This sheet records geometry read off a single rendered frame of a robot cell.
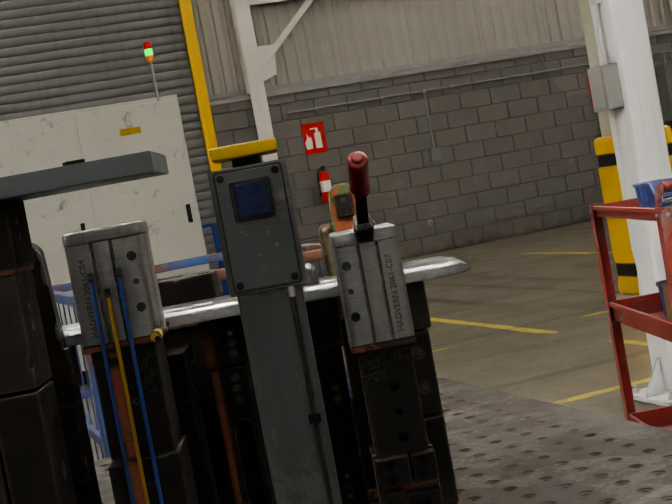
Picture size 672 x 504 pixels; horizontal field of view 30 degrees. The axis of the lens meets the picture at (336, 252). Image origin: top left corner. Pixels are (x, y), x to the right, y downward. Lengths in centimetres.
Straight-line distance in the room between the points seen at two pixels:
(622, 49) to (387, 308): 402
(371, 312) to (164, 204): 827
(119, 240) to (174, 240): 825
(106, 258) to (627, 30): 415
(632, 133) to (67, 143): 522
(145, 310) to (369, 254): 23
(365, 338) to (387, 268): 7
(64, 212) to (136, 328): 814
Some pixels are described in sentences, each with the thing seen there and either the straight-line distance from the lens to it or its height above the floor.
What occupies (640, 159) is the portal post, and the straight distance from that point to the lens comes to 523.
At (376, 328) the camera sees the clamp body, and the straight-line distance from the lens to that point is 127.
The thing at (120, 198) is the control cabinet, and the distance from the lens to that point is 946.
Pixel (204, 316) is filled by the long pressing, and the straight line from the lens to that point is 138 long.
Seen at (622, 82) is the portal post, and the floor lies 131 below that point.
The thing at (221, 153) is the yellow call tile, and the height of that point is 115.
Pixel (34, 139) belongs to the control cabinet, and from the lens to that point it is 941.
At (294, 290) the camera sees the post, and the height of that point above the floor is 102.
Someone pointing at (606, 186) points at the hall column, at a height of 78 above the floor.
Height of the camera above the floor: 111
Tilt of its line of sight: 3 degrees down
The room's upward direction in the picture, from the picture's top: 10 degrees counter-clockwise
